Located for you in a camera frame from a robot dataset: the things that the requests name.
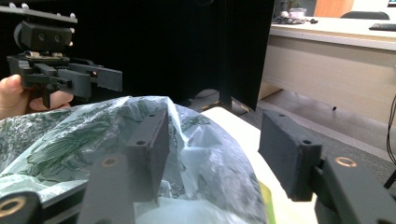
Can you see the black keyboard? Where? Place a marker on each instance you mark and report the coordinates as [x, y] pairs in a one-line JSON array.
[[383, 27]]

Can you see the clear green-printed plastic bag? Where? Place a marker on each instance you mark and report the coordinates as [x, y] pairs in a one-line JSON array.
[[77, 140]]

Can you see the black computer mouse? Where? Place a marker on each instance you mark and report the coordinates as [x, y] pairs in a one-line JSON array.
[[313, 21]]

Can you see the beige office desk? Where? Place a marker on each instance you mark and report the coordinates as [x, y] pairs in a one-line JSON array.
[[327, 68]]

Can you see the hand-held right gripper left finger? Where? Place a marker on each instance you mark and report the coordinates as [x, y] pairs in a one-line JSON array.
[[149, 155]]

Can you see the clear glass jar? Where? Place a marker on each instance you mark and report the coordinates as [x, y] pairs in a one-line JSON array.
[[298, 13]]

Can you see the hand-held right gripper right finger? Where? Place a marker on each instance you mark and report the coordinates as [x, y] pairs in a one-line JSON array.
[[289, 155]]

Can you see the black office chair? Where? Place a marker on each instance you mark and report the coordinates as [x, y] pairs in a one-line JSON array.
[[364, 15]]

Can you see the orange wooden door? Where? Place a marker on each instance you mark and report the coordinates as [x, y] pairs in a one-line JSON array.
[[333, 7]]

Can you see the green potted plant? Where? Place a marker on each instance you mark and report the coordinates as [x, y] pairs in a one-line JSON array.
[[291, 4]]

